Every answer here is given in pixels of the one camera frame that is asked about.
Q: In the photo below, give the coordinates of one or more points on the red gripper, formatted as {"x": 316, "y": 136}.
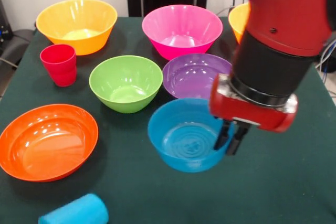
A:
{"x": 249, "y": 113}

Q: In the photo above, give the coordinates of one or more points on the blue bowl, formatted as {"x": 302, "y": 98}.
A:
{"x": 183, "y": 161}

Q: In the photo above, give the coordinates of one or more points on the large green bowl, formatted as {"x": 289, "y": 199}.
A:
{"x": 123, "y": 85}

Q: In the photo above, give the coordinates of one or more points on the blue cup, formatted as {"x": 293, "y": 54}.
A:
{"x": 78, "y": 211}

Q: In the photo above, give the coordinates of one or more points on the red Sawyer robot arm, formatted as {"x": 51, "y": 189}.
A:
{"x": 275, "y": 24}

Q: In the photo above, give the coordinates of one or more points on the dark green tablecloth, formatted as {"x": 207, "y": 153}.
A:
{"x": 262, "y": 195}

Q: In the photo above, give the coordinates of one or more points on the purple bowl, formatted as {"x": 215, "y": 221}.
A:
{"x": 189, "y": 77}

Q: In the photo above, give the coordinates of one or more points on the pink large bowl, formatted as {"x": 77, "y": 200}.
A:
{"x": 181, "y": 48}

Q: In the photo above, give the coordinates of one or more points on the yellow-orange large bowl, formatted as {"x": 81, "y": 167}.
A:
{"x": 78, "y": 43}
{"x": 239, "y": 22}

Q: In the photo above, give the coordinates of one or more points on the red cup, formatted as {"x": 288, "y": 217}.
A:
{"x": 61, "y": 72}

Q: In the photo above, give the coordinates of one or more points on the orange shallow bowl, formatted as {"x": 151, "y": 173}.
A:
{"x": 47, "y": 145}

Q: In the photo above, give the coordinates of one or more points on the grey office chair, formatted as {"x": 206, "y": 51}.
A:
{"x": 18, "y": 45}

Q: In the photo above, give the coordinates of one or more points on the black computer equipment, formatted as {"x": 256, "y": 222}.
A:
{"x": 5, "y": 24}

